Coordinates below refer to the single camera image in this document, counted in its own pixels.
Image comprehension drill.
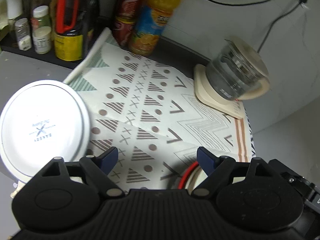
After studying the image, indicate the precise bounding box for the white lidded seasoning jar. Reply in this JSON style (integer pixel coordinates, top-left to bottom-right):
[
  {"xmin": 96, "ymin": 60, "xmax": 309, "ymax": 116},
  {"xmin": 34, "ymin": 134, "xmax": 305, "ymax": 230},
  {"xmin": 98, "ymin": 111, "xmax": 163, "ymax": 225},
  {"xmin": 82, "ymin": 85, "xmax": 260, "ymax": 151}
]
[{"xmin": 33, "ymin": 27, "xmax": 52, "ymax": 54}]

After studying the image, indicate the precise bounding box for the orange juice bottle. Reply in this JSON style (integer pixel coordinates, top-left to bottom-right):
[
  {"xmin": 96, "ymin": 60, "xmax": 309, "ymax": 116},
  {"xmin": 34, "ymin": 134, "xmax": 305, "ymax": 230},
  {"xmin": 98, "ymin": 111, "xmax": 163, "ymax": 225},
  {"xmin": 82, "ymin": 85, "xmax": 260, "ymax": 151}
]
[{"xmin": 129, "ymin": 0, "xmax": 181, "ymax": 56}]

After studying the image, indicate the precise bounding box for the cream kettle base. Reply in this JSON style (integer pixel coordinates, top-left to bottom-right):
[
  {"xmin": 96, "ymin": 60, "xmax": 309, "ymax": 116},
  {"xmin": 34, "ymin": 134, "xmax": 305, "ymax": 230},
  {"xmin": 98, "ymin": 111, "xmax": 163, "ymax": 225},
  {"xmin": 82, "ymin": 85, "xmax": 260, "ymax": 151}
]
[{"xmin": 194, "ymin": 64, "xmax": 246, "ymax": 119}]

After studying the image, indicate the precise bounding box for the patterned table cloth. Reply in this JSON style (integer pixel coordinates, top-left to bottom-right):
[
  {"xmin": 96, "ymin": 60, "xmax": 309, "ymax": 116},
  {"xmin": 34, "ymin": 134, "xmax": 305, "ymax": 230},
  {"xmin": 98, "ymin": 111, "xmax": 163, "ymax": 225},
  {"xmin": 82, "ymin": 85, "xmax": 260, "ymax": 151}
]
[{"xmin": 62, "ymin": 29, "xmax": 255, "ymax": 190}]

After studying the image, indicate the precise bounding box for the pale green bowl front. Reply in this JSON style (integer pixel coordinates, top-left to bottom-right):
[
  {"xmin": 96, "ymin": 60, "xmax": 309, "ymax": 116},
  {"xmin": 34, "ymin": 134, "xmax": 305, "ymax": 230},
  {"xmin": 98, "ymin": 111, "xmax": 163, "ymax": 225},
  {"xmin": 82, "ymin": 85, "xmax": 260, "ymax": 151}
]
[{"xmin": 184, "ymin": 167, "xmax": 249, "ymax": 195}]

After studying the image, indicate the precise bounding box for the red drink can upper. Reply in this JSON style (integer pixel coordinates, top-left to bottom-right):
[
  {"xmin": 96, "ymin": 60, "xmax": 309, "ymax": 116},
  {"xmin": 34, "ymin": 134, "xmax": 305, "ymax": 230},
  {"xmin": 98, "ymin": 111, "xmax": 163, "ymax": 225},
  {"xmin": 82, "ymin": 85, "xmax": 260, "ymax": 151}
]
[{"xmin": 118, "ymin": 0, "xmax": 144, "ymax": 20}]

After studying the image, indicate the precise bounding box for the white plate Bakery print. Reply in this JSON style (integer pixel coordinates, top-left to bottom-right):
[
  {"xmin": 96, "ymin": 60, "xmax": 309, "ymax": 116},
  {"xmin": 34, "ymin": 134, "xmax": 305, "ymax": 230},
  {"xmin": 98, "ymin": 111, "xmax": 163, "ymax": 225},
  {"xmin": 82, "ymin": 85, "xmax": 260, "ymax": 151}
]
[{"xmin": 1, "ymin": 80, "xmax": 90, "ymax": 183}]

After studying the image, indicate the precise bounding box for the red drink can lower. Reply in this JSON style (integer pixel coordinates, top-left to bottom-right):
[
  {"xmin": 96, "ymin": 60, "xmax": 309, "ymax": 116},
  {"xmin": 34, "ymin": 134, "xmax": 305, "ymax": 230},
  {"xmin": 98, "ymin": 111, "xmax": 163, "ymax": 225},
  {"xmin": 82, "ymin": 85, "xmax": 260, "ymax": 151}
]
[{"xmin": 113, "ymin": 17, "xmax": 136, "ymax": 47}]

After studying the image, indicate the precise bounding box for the red drink can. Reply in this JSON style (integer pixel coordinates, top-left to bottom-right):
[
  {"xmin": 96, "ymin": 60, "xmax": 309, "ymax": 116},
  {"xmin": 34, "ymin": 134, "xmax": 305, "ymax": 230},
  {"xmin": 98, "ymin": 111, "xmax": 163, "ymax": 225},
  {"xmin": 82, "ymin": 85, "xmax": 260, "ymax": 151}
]
[
  {"xmin": 113, "ymin": 17, "xmax": 136, "ymax": 47},
  {"xmin": 118, "ymin": 0, "xmax": 144, "ymax": 20}
]

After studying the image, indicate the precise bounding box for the black power cable right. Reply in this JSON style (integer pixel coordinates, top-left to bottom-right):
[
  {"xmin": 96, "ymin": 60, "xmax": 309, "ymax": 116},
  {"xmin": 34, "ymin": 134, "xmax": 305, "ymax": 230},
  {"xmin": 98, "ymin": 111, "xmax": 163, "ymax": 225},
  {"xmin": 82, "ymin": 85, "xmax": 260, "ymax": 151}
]
[{"xmin": 256, "ymin": 0, "xmax": 309, "ymax": 53}]

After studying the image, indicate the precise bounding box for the glass electric kettle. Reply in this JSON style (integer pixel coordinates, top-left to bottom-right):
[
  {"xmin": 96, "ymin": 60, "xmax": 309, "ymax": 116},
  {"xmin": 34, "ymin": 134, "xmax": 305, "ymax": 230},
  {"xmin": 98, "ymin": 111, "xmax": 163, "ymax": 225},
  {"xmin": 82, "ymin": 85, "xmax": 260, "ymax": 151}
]
[{"xmin": 204, "ymin": 36, "xmax": 270, "ymax": 101}]

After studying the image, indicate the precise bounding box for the red and black bowl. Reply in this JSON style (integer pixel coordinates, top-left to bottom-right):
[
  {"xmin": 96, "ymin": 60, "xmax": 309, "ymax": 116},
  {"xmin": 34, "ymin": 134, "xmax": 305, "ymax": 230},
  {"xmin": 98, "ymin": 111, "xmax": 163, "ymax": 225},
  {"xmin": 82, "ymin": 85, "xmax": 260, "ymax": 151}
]
[{"xmin": 177, "ymin": 161, "xmax": 199, "ymax": 190}]

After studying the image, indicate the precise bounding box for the clear spice shaker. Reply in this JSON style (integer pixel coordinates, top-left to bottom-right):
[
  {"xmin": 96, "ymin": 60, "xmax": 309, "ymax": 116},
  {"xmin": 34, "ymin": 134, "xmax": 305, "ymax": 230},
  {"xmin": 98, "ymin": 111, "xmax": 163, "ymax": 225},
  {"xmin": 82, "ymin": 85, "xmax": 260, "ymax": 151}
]
[{"xmin": 15, "ymin": 18, "xmax": 32, "ymax": 51}]

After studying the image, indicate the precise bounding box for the black metal shelf rack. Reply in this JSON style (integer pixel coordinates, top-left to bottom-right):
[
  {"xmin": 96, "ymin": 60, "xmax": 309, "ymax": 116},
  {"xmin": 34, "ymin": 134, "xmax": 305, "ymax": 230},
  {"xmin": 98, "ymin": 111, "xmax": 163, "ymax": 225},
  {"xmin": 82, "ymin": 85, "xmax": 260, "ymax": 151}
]
[{"xmin": 0, "ymin": 0, "xmax": 118, "ymax": 71}]

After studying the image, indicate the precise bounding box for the soy sauce jug yellow label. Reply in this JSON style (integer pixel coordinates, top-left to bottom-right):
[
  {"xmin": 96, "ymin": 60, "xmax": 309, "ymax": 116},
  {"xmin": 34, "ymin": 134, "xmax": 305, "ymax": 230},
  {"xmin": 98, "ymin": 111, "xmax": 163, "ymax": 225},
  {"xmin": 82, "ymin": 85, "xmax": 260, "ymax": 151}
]
[{"xmin": 54, "ymin": 0, "xmax": 85, "ymax": 62}]

